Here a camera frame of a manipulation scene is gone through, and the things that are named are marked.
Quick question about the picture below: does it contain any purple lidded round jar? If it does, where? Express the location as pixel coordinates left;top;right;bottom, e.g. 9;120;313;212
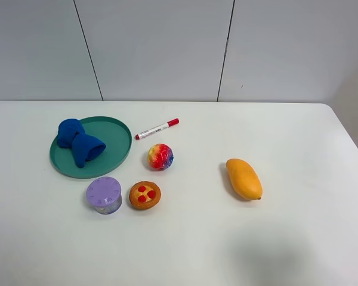
86;176;122;215

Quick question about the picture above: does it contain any red capped white marker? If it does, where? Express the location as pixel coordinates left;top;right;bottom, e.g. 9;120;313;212
134;118;179;140

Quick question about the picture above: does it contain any rainbow squishy ball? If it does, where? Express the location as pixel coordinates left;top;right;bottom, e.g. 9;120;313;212
147;144;174;170

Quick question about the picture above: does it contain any round teal plate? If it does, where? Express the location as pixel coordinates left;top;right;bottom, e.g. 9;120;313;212
50;116;132;179

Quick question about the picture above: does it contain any toy fruit tart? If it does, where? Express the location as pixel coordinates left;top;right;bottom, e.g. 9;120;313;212
129;181;162;210

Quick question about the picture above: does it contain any yellow toy mango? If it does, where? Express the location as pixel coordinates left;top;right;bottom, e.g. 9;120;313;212
226;158;263;201

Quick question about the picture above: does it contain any blue rolled cloth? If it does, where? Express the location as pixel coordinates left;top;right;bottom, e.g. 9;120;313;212
57;119;106;168

